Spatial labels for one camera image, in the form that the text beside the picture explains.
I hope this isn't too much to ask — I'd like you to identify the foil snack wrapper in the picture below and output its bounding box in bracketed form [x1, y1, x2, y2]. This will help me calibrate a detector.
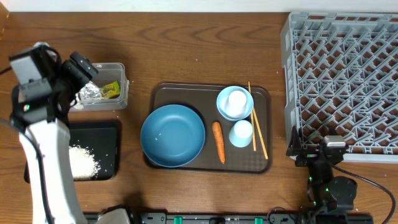
[76, 81, 121, 100]

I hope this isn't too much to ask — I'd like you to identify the light blue bowl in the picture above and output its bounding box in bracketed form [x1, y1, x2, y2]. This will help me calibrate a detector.
[216, 86, 254, 121]

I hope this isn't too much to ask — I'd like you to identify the pile of white rice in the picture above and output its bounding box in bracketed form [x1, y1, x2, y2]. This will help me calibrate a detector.
[69, 146, 101, 180]

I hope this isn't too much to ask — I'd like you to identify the dark blue plate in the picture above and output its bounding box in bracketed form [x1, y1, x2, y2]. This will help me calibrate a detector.
[141, 105, 206, 168]

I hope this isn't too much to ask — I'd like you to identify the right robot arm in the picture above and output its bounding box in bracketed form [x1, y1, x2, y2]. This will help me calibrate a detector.
[286, 127, 358, 223]

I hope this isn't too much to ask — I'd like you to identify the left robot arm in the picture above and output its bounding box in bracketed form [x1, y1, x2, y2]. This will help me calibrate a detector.
[9, 45, 131, 223]

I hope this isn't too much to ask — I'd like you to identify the grey dishwasher rack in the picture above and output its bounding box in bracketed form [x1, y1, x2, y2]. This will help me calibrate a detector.
[280, 12, 397, 164]

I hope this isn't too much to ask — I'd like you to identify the clear plastic bin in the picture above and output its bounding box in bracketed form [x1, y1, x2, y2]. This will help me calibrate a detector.
[71, 63, 129, 112]

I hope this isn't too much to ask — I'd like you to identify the wooden chopstick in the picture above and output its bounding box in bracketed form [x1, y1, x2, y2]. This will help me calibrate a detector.
[248, 81, 269, 160]
[251, 107, 257, 152]

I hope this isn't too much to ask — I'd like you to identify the light blue cup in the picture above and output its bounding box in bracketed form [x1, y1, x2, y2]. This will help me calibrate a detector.
[229, 120, 253, 148]

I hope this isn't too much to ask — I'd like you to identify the black tray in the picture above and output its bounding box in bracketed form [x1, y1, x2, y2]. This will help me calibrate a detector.
[24, 121, 119, 184]

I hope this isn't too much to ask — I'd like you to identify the white cup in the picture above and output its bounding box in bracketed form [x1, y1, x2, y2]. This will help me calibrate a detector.
[225, 90, 247, 119]

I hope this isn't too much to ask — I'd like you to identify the orange carrot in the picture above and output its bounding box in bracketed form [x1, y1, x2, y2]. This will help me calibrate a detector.
[212, 121, 226, 164]

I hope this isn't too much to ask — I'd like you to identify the brown serving tray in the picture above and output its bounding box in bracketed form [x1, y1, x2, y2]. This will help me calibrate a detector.
[150, 83, 272, 174]

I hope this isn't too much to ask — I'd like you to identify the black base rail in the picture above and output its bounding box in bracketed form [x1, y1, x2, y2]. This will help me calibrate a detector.
[83, 212, 374, 224]

